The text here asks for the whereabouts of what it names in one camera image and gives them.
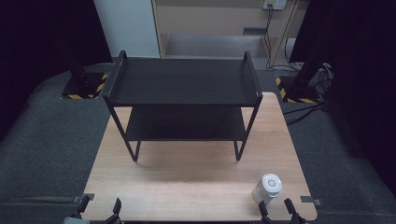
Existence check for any striped-edge black stand base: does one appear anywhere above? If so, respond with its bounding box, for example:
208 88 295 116
60 71 109 100
275 75 319 105

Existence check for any white wall power socket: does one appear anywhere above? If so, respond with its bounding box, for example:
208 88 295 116
262 0 288 11

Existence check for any black metal stand pole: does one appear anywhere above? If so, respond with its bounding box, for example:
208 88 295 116
293 0 344 91
68 52 92 90

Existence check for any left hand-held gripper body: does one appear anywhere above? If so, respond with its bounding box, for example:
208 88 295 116
63 217 92 224

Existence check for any tangled black cable bundle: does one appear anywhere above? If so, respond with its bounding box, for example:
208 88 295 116
310 63 334 97

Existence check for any black floor cable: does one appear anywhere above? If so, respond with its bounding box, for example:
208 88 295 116
282 101 329 127

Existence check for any grey table edge clip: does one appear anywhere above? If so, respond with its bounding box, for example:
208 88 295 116
300 195 323 207
72 192 95 203

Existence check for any black power cable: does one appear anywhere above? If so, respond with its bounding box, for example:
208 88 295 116
262 3 300 72

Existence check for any black two-tier metal rack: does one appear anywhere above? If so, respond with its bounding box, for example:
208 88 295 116
102 50 263 162

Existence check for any white cylindrical bottle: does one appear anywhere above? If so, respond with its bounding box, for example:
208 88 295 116
251 173 284 206

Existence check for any light wooden cabinet frame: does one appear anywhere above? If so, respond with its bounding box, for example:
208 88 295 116
150 0 301 67

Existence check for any white panel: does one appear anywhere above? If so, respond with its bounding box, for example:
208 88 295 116
92 0 162 59

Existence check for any black curtain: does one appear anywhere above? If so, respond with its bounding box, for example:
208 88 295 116
289 0 396 197
0 0 114 143

